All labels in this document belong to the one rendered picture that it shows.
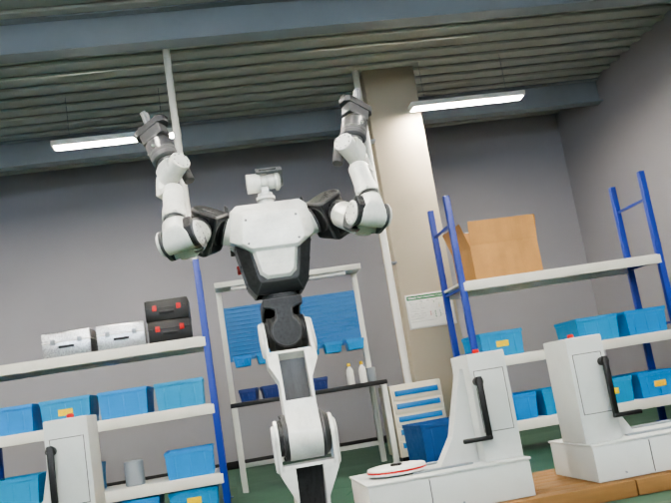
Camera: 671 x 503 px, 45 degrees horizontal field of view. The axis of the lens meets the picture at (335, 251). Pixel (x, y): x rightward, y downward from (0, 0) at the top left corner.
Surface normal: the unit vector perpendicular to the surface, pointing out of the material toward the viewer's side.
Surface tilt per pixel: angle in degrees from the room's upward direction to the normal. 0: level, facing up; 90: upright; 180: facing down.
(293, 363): 80
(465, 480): 90
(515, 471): 90
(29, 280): 90
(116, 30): 90
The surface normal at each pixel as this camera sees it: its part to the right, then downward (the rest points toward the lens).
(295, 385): 0.10, -0.35
